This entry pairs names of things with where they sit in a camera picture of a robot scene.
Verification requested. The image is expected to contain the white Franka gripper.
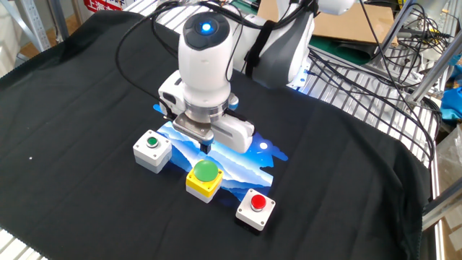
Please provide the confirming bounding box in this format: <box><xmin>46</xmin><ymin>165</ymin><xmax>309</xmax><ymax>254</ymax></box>
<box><xmin>157</xmin><ymin>70</ymin><xmax>256</xmax><ymax>155</ymax></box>

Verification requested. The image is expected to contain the yellow box green mushroom button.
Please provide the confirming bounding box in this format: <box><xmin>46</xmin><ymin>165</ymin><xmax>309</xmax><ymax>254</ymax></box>
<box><xmin>185</xmin><ymin>159</ymin><xmax>225</xmax><ymax>204</ymax></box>

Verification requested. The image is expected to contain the white box small green button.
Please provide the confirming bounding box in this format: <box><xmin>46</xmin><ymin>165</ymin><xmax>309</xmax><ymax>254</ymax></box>
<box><xmin>132</xmin><ymin>129</ymin><xmax>173</xmax><ymax>175</ymax></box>

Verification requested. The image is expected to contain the white box red button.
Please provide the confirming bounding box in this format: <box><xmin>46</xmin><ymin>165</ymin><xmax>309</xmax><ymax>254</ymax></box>
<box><xmin>234</xmin><ymin>188</ymin><xmax>276</xmax><ymax>236</ymax></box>

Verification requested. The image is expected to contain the black cloth with blue print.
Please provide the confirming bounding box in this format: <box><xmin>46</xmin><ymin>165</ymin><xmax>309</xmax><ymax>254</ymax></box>
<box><xmin>0</xmin><ymin>9</ymin><xmax>433</xmax><ymax>260</ymax></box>

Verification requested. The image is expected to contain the red and white sign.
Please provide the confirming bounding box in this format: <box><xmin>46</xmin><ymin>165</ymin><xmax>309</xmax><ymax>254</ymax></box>
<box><xmin>83</xmin><ymin>0</ymin><xmax>124</xmax><ymax>14</ymax></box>

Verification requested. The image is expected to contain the cardboard box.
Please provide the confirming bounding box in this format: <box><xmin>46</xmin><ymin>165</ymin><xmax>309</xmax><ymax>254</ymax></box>
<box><xmin>256</xmin><ymin>0</ymin><xmax>398</xmax><ymax>47</ymax></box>

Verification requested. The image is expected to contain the perforated steel angle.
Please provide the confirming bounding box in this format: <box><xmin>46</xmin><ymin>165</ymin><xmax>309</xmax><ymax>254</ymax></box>
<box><xmin>0</xmin><ymin>0</ymin><xmax>51</xmax><ymax>53</ymax></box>

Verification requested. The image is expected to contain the clear plastic bag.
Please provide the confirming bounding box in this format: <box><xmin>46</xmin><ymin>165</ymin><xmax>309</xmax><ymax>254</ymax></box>
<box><xmin>435</xmin><ymin>124</ymin><xmax>462</xmax><ymax>196</ymax></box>

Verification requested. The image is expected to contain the silver bracket on gripper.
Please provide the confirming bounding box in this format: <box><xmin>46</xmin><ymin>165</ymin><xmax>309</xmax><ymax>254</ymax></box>
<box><xmin>172</xmin><ymin>113</ymin><xmax>214</xmax><ymax>147</ymax></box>

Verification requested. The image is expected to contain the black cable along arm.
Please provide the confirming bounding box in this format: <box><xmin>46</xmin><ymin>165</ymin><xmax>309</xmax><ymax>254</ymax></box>
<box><xmin>114</xmin><ymin>0</ymin><xmax>321</xmax><ymax>122</ymax></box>

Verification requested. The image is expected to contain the aluminium frame post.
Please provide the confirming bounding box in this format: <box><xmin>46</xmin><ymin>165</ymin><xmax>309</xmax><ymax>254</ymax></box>
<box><xmin>371</xmin><ymin>0</ymin><xmax>418</xmax><ymax>69</ymax></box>
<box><xmin>406</xmin><ymin>34</ymin><xmax>462</xmax><ymax>105</ymax></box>

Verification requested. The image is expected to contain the black cable bundle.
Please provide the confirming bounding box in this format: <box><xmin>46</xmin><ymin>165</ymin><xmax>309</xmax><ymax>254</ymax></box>
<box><xmin>306</xmin><ymin>0</ymin><xmax>452</xmax><ymax>169</ymax></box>

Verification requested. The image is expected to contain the grey metal rail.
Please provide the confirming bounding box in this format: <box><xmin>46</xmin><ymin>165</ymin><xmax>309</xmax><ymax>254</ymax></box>
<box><xmin>421</xmin><ymin>187</ymin><xmax>462</xmax><ymax>232</ymax></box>

